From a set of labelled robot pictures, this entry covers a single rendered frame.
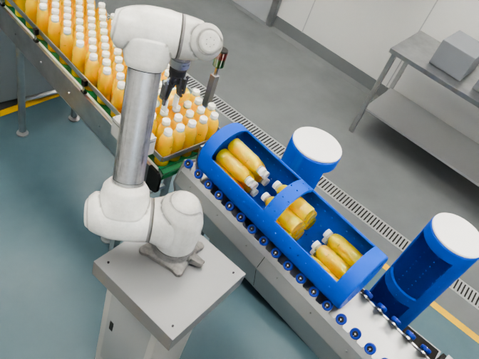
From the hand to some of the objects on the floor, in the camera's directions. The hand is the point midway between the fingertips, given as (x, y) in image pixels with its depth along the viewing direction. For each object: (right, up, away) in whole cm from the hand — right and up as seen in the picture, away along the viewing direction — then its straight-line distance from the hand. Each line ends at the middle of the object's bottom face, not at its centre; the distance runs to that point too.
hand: (170, 103), depth 219 cm
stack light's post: (-12, -52, +119) cm, 130 cm away
